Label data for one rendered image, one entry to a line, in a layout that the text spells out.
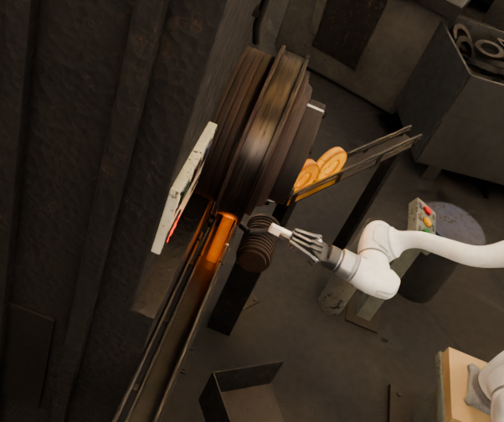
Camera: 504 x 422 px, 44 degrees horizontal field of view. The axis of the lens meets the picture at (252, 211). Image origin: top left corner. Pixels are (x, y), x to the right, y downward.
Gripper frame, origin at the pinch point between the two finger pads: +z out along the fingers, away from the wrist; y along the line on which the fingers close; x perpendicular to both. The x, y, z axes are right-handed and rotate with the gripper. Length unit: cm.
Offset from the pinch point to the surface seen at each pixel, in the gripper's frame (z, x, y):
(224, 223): 17.4, 7.0, -15.9
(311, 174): -5.2, -1.6, 38.7
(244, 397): -7, -13, -51
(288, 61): 23, 58, -11
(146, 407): 16, -14, -65
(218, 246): 16.2, 1.8, -19.9
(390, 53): -41, -30, 248
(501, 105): -101, -4, 188
